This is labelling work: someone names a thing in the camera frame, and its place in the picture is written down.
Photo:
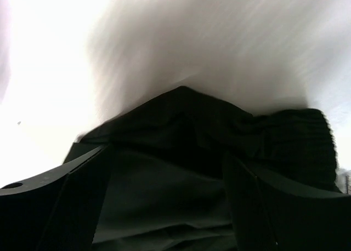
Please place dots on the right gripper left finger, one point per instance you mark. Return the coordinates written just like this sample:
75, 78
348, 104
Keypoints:
58, 209

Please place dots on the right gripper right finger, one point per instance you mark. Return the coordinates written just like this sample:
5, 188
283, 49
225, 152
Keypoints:
272, 212

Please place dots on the black trousers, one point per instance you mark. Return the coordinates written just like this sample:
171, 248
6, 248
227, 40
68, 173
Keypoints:
166, 190

